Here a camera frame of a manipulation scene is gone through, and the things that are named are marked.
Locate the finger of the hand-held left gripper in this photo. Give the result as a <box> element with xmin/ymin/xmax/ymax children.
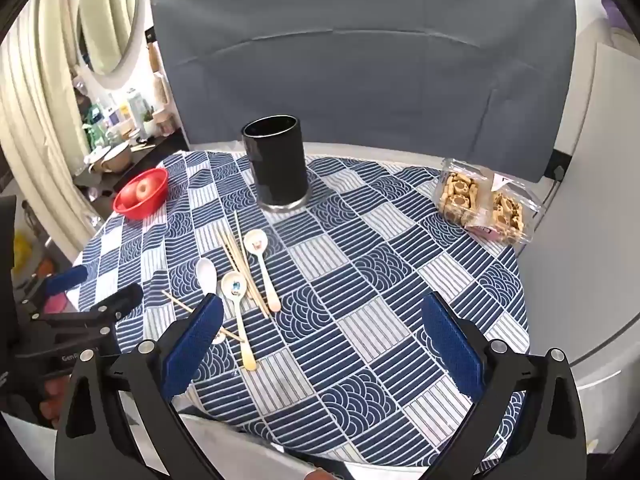
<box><xmin>30</xmin><ymin>282</ymin><xmax>145</xmax><ymax>336</ymax></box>
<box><xmin>20</xmin><ymin>266</ymin><xmax>90</xmax><ymax>311</ymax></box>

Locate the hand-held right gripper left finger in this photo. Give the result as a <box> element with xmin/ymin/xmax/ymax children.
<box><xmin>54</xmin><ymin>292</ymin><xmax>226</xmax><ymax>480</ymax></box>

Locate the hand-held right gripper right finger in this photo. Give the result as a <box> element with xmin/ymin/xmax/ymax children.
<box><xmin>421</xmin><ymin>291</ymin><xmax>588</xmax><ymax>480</ymax></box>

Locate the wooden chopstick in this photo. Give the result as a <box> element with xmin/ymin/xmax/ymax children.
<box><xmin>216</xmin><ymin>229</ymin><xmax>270</xmax><ymax>318</ymax></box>
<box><xmin>233</xmin><ymin>210</ymin><xmax>273</xmax><ymax>313</ymax></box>
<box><xmin>161</xmin><ymin>289</ymin><xmax>246</xmax><ymax>343</ymax></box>
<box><xmin>221</xmin><ymin>232</ymin><xmax>266</xmax><ymax>311</ymax></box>

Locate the plain white ceramic spoon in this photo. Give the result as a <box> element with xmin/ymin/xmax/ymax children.
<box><xmin>195</xmin><ymin>258</ymin><xmax>227</xmax><ymax>345</ymax></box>

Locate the white spoon with blue print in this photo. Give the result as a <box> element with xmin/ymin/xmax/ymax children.
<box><xmin>220</xmin><ymin>271</ymin><xmax>258</xmax><ymax>372</ymax></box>

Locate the white spoon with brown print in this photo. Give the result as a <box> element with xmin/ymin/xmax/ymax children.
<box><xmin>243</xmin><ymin>229</ymin><xmax>282</xmax><ymax>312</ymax></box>

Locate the black cylindrical utensil holder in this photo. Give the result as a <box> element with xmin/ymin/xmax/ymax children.
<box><xmin>241</xmin><ymin>115</ymin><xmax>310</xmax><ymax>211</ymax></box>

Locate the red plastic bowl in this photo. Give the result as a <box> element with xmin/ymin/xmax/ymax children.
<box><xmin>113</xmin><ymin>168</ymin><xmax>170</xmax><ymax>221</ymax></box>

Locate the red apple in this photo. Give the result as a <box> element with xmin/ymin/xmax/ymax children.
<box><xmin>121</xmin><ymin>178</ymin><xmax>157</xmax><ymax>200</ymax></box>

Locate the blue white patterned tablecloth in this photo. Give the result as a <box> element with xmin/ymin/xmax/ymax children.
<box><xmin>65</xmin><ymin>149</ymin><xmax>531</xmax><ymax>476</ymax></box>

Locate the beige ceramic cup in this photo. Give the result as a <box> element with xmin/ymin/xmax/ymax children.
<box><xmin>89</xmin><ymin>141</ymin><xmax>133</xmax><ymax>173</ymax></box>

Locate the clear plastic cookie box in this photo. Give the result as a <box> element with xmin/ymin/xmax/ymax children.
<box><xmin>434</xmin><ymin>158</ymin><xmax>546</xmax><ymax>246</ymax></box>

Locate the dark side shelf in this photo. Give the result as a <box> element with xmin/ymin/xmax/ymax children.
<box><xmin>75</xmin><ymin>130</ymin><xmax>188</xmax><ymax>201</ymax></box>

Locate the cluster of toiletry bottles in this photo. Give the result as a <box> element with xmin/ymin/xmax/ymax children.
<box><xmin>75</xmin><ymin>87</ymin><xmax>176</xmax><ymax>161</ymax></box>

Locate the cream curtain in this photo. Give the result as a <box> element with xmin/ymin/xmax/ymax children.
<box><xmin>0</xmin><ymin>0</ymin><xmax>101</xmax><ymax>261</ymax></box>

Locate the grey fabric cover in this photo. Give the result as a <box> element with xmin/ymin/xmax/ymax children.
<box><xmin>150</xmin><ymin>0</ymin><xmax>578</xmax><ymax>183</ymax></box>

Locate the oval wall mirror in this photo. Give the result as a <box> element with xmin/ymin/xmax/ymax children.
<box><xmin>75</xmin><ymin>0</ymin><xmax>146</xmax><ymax>91</ymax></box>

